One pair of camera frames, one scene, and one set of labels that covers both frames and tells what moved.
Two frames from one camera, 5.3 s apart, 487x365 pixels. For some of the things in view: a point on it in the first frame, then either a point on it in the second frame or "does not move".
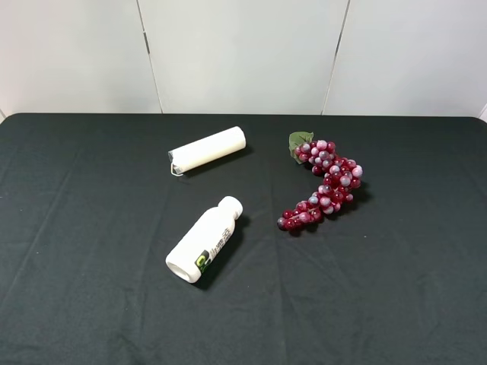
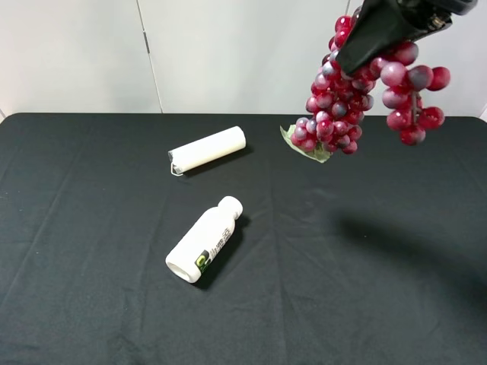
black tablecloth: x=90 y=210 does not move
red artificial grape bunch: x=342 y=178 → x=337 y=103
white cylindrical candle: x=192 y=154 does not move
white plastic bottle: x=203 y=239 does not move
